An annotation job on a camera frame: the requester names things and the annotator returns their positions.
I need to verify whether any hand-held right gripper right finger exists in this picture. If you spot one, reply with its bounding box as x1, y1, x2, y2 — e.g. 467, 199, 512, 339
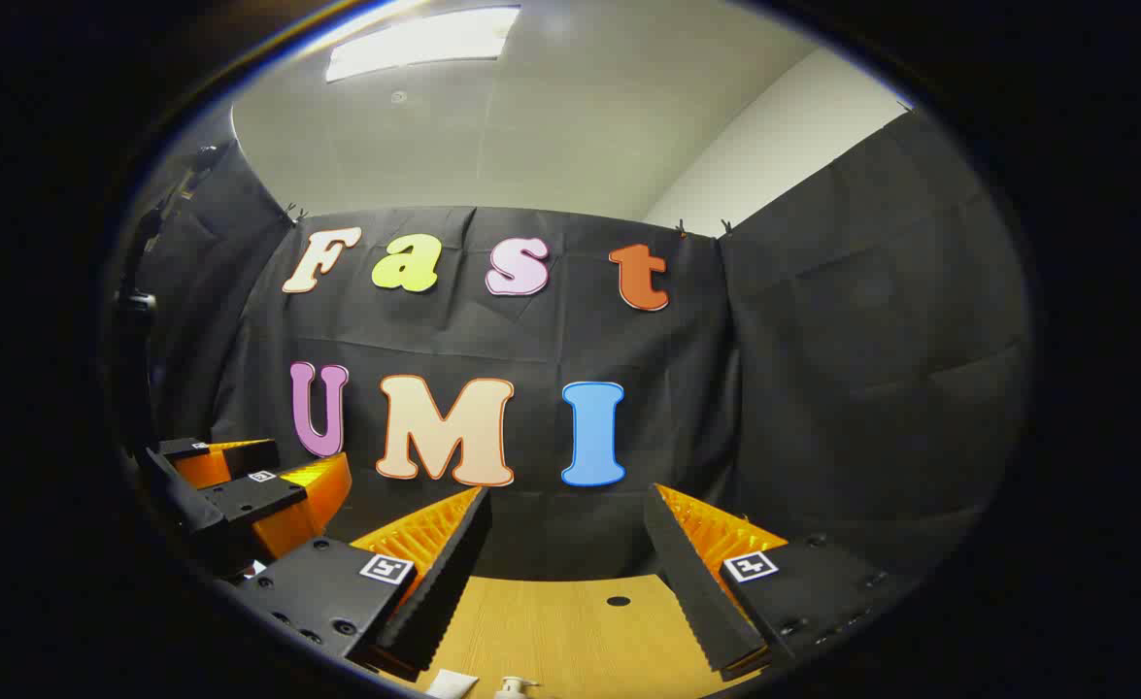
642, 483, 913, 682

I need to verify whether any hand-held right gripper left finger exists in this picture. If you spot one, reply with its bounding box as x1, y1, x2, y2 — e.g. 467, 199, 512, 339
236, 485, 493, 682

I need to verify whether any ceiling light panel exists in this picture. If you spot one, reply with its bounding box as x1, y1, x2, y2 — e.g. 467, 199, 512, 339
325, 5, 522, 83

